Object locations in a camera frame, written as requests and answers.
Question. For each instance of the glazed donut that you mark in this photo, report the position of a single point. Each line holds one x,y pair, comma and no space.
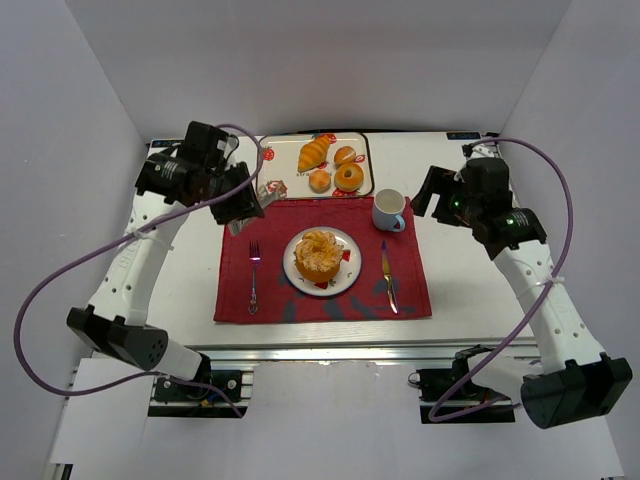
349,177

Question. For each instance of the small round muffin bun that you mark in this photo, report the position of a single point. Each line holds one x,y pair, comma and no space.
320,181

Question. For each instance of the small cream filled bun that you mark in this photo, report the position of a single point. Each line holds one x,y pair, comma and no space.
345,154

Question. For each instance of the silver fork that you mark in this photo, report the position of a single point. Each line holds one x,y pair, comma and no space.
255,259

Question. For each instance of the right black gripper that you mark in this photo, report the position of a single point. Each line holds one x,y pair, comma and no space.
429,192

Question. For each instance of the orange bundt cake bread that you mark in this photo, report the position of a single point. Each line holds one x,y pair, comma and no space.
318,256

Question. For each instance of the red cloth placemat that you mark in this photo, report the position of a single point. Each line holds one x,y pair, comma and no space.
280,302

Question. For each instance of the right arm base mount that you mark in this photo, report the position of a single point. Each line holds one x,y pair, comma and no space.
432,383

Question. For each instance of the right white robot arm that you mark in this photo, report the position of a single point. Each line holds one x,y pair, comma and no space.
550,364

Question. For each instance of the white watermelon pattern plate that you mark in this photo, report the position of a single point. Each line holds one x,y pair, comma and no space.
350,267

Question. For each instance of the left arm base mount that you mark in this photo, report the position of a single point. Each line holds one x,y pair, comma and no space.
221,389

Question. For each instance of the iridescent table knife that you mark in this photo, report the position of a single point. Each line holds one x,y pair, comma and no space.
388,279

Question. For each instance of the croissant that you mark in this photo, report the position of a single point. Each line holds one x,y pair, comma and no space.
313,154

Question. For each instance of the strawberry pattern serving tray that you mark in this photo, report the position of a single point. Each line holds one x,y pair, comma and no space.
281,152

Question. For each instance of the left blue table label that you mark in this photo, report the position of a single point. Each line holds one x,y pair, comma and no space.
165,143

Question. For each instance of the blue table label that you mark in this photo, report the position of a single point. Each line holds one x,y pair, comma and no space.
463,136
165,143

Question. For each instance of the right blue table label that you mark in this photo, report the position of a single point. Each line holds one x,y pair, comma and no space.
463,136

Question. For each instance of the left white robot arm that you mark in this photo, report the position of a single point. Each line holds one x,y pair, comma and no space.
195,172

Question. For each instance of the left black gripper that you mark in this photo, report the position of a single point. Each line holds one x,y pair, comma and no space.
238,195

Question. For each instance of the light blue mug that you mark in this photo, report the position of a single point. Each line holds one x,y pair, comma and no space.
387,211

